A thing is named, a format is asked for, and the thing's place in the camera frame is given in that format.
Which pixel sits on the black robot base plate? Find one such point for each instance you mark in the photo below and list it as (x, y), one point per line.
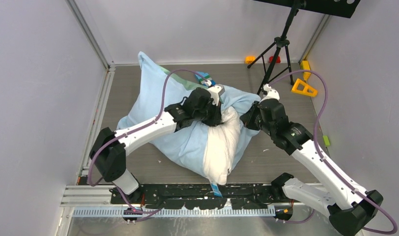
(191, 196)

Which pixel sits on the white slotted cable duct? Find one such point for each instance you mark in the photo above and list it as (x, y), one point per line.
(121, 211)

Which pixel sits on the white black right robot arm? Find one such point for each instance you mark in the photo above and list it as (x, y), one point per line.
(348, 209)

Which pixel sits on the white pillow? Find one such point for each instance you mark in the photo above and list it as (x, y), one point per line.
(222, 141)

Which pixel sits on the orange toy block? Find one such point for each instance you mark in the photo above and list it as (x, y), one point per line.
(249, 59)

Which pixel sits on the black camera tripod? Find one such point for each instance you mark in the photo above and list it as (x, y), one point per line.
(280, 42)

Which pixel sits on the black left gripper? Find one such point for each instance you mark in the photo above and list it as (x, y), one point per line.
(215, 118)

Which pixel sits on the lime green toy block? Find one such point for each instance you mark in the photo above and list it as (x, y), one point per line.
(326, 140)

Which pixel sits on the yellow triangular toy block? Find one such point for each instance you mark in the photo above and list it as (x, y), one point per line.
(302, 88)

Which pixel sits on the red toy block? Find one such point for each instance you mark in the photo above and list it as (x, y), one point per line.
(277, 59)

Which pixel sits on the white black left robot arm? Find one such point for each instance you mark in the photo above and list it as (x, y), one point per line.
(111, 148)

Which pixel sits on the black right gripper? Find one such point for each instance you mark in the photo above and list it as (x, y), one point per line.
(248, 117)

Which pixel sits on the blue green toy block stack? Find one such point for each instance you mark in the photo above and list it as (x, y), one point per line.
(204, 79)

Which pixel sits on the yellow rectangular toy block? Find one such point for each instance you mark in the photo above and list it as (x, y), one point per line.
(304, 64)

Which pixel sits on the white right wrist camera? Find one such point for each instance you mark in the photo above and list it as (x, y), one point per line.
(269, 93)

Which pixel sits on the black overhead panel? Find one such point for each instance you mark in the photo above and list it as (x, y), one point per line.
(340, 8)

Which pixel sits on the light blue green pillowcase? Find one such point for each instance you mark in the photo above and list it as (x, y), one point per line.
(197, 128)

